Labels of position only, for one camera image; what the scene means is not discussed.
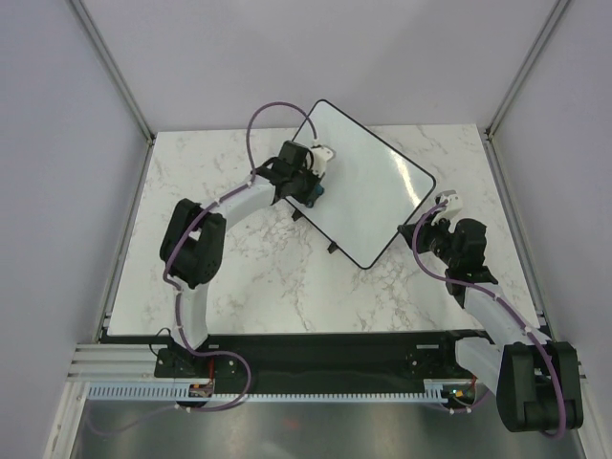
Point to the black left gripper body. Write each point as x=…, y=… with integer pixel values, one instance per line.
x=305, y=192

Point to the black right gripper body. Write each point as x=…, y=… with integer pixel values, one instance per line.
x=435, y=239

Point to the blue whiteboard eraser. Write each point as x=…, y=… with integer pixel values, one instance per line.
x=315, y=194

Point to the white whiteboard black frame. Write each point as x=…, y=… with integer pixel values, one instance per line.
x=370, y=187

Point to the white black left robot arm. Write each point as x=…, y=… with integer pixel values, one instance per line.
x=194, y=241

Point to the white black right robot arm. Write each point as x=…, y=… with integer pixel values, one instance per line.
x=534, y=379

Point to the black whiteboard stand foot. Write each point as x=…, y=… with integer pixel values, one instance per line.
x=296, y=215

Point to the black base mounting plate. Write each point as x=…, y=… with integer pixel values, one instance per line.
x=349, y=360

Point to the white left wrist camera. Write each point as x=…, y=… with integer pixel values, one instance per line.
x=321, y=156

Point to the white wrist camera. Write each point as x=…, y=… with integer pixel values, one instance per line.
x=321, y=156
x=450, y=205

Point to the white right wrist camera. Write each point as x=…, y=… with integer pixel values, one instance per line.
x=450, y=205

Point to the slotted grey cable duct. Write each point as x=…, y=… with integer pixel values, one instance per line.
x=427, y=391

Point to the aluminium left frame post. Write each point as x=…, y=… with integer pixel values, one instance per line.
x=111, y=67

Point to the aluminium frame post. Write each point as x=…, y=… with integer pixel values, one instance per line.
x=544, y=35
x=111, y=67

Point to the aluminium right frame post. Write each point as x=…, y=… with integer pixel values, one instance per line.
x=544, y=35

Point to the aluminium base rail extrusion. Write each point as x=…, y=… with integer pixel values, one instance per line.
x=112, y=363

